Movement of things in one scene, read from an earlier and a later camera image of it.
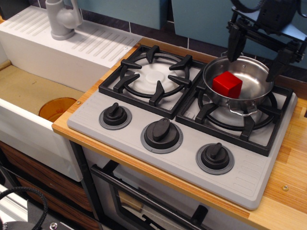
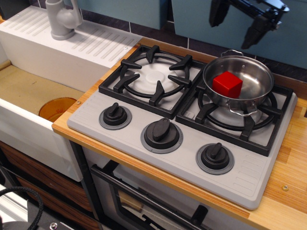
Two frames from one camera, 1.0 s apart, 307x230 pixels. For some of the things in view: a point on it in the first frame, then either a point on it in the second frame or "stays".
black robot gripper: x=274 y=25 → x=270 y=12
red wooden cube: x=228 y=85 stays
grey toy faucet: x=63 y=21 stays
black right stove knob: x=215 y=158 stays
